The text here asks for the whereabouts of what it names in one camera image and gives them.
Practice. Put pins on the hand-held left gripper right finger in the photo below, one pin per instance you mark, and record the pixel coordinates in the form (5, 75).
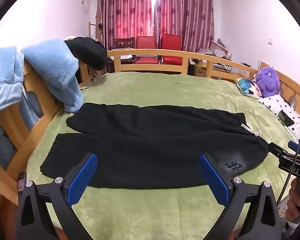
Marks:
(213, 182)

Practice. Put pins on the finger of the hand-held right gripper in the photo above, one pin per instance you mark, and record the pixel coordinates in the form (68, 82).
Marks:
(276, 150)
(295, 147)

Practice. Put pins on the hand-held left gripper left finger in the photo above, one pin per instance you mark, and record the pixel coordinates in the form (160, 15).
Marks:
(81, 180)

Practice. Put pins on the black pants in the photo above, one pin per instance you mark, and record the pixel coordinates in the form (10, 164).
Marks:
(140, 150)

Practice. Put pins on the person's right hand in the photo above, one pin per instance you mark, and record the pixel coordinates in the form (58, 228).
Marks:
(293, 200)

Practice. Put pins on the dark phone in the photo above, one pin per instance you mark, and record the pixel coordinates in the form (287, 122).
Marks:
(285, 118)

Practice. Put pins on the white floral pillow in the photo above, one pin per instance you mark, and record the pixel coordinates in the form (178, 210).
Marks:
(272, 106)

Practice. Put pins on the star print bed sheet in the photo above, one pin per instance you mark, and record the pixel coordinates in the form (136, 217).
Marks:
(282, 210)

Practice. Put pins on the purple plush toy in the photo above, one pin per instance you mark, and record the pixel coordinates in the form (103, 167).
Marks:
(267, 81)

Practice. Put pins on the geometric print pillow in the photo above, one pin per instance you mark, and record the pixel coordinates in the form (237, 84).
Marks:
(246, 86)

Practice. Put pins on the cardboard box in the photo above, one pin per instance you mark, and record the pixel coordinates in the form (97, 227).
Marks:
(201, 68)

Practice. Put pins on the green bed blanket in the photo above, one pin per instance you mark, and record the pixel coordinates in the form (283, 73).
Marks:
(152, 90)

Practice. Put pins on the pile of boxes and bags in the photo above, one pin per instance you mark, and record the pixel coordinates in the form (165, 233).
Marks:
(216, 50)

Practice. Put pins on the light blue fleece blanket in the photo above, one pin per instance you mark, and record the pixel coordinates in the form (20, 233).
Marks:
(55, 62)

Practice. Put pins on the black garment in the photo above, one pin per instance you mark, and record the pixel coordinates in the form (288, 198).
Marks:
(90, 51)

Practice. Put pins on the dark wooden chair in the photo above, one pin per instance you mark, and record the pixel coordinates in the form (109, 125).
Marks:
(123, 42)

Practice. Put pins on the red chair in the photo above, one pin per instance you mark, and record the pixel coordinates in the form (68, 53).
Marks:
(172, 41)
(146, 42)

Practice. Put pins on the wooden coat rack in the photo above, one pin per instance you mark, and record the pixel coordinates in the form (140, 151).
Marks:
(98, 27)

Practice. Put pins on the red floral curtain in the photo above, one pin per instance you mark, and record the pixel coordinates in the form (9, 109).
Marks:
(185, 10)
(125, 10)

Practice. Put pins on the wooden bed frame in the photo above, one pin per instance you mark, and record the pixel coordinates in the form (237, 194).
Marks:
(150, 53)

